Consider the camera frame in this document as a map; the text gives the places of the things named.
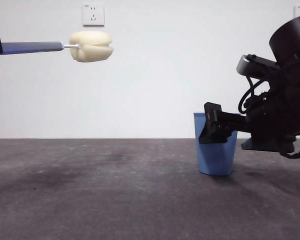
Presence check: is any blue ribbed plastic cup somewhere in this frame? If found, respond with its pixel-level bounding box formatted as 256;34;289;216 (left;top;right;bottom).
193;111;242;176

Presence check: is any cup brush with sponge head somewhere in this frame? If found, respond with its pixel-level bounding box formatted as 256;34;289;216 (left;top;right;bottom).
0;30;115;63

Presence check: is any black camera cable loop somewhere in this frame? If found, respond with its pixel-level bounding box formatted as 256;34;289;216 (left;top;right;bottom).
237;74;273;115

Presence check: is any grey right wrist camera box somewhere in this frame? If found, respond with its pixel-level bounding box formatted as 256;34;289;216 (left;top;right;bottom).
235;53;282;78

